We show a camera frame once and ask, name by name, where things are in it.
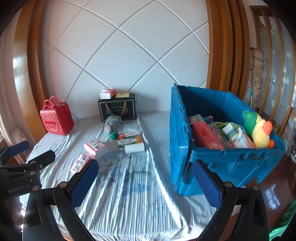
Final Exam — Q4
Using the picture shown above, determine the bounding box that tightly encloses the white paper roll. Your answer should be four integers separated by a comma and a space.
125, 143, 145, 154

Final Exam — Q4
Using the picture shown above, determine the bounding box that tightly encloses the red pouch in crate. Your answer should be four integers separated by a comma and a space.
192, 121, 225, 151

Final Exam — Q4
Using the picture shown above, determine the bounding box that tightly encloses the yellow duck plush toy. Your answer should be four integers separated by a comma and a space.
242, 110, 275, 149

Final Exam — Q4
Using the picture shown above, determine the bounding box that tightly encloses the red bear suitcase box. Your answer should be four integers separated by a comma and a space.
40, 96, 74, 136

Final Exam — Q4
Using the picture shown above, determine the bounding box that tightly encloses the rolled patterned carpet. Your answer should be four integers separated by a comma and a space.
243, 47, 264, 110

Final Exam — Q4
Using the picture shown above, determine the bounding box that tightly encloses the green round jar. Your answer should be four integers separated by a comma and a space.
109, 131, 119, 140

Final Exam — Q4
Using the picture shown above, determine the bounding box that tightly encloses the grey plush toy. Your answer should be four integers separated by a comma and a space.
104, 115, 122, 135

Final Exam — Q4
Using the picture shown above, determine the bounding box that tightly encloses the red white medicine box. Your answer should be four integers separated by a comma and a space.
118, 130, 141, 140

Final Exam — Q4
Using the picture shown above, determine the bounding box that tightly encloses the pink tissue pack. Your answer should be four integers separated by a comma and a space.
100, 89, 117, 99

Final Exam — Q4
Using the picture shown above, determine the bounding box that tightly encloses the blue plastic storage crate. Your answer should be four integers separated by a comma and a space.
169, 85, 285, 196

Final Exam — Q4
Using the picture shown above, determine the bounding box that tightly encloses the dark green gift bag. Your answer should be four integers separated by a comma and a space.
98, 94, 137, 122

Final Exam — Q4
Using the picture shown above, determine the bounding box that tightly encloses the green orange medicine box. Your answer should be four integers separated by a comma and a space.
117, 135, 144, 150

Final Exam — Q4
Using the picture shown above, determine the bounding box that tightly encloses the yellow flat box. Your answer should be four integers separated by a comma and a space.
115, 92, 130, 98

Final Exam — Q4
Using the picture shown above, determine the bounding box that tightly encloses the clear plastic box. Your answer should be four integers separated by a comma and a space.
123, 124, 137, 133

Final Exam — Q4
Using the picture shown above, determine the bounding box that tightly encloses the pink white packet box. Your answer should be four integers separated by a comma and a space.
70, 154, 93, 174
84, 138, 108, 160

